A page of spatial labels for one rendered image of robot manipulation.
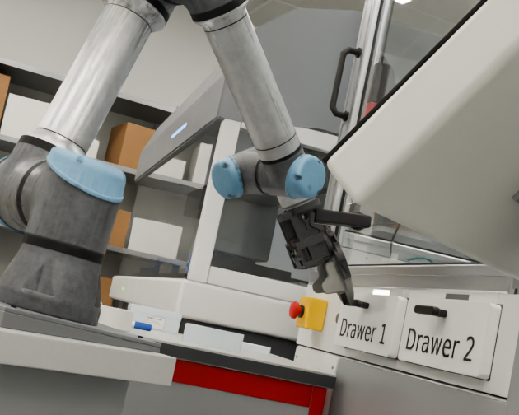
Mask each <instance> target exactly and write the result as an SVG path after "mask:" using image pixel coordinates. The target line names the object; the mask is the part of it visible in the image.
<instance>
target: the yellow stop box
mask: <svg viewBox="0 0 519 415"><path fill-rule="evenodd" d="M327 304H328V301H327V300H322V299H319V298H315V297H310V296H302V297H301V300H300V307H301V308H302V311H301V313H300V315H298V316H297V321H296V326H297V327H299V328H304V329H310V330H315V331H319V332H320V331H322V329H323V325H324V321H325V312H326V308H327Z"/></svg>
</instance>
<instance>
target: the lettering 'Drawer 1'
mask: <svg viewBox="0 0 519 415"><path fill-rule="evenodd" d="M344 320H345V321H346V327H345V330H344V333H343V334H341V331H342V327H343V322H344ZM353 326H355V329H353V330H352V331H354V335H353V336H352V331H351V334H350V338H354V337H355V333H356V324H353ZM382 327H384V329H383V334H382V338H381V342H380V341H379V343H380V344H384V342H382V340H383V336H384V332H385V327H386V325H385V324H383V325H382ZM346 328H347V320H346V319H345V318H343V321H342V325H341V330H340V334H339V336H344V334H345V332H346ZM364 329H365V326H364V328H363V331H362V325H361V328H360V330H359V326H358V331H359V333H358V336H357V339H358V337H359V334H360V332H361V336H360V340H362V335H363V332H364ZM367 329H370V332H369V333H367ZM367 329H366V332H365V341H369V339H366V334H371V327H370V326H368V327H367Z"/></svg>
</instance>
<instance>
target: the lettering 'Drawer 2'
mask: <svg viewBox="0 0 519 415"><path fill-rule="evenodd" d="M410 330H412V331H414V342H413V344H412V346H411V347H408V343H409V335H410ZM409 335H408V339H407V344H406V349H412V348H413V346H414V343H415V339H416V331H415V329H412V328H409ZM421 337H423V335H418V341H419V339H420V338H421ZM424 338H427V339H428V342H427V343H426V342H424V343H423V345H424V344H427V348H426V350H425V351H424V350H423V345H422V352H423V353H425V352H426V353H428V344H429V336H427V335H426V336H424ZM469 339H471V340H472V346H471V348H470V350H469V351H468V352H467V353H466V355H465V356H464V359H463V361H471V359H469V358H467V356H468V355H469V353H470V352H471V350H472V348H473V346H474V344H475V340H474V338H473V337H471V336H469V337H468V338H467V340H469ZM418 341H417V346H416V350H415V351H417V349H418ZM446 342H449V347H446V346H445V344H446ZM441 343H442V338H441V341H440V343H439V346H438V349H437V347H436V355H437V354H438V352H439V349H440V346H441ZM457 343H460V341H456V340H455V341H454V345H453V350H452V354H451V358H453V355H454V350H455V346H456V344H457ZM436 344H437V345H438V338H436V341H435V343H434V346H433V337H432V351H431V354H433V352H434V348H435V346H436ZM444 348H446V349H451V340H450V339H446V341H445V342H444V343H443V347H442V355H443V356H444V357H449V354H447V355H445V353H444Z"/></svg>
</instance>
